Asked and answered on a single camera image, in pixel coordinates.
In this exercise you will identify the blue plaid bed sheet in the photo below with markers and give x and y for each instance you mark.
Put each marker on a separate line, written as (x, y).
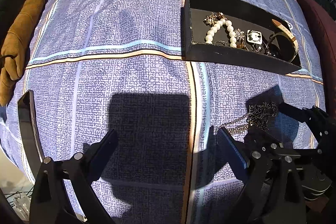
(101, 64)

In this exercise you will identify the mustard brown pillow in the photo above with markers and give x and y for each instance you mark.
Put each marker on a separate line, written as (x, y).
(15, 45)

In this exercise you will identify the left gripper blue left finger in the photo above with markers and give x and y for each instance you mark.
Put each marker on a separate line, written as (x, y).
(98, 155)

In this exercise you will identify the tan strap wristwatch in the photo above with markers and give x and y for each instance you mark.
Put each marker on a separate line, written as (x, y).
(281, 44)

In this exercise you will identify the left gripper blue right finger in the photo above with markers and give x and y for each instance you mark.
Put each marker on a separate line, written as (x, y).
(233, 153)

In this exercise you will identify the black jewelry box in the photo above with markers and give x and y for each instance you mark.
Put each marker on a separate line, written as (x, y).
(217, 44)

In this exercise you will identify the gold flower earring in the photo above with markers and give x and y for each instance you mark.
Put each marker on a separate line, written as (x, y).
(239, 34)
(210, 20)

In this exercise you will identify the dark red pillow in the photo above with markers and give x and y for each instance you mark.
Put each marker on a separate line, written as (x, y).
(322, 30)

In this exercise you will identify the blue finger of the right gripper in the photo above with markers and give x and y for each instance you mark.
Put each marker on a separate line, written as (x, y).
(258, 140)
(293, 112)

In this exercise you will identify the silver bangle with white charm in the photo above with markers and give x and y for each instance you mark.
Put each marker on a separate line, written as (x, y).
(253, 41)

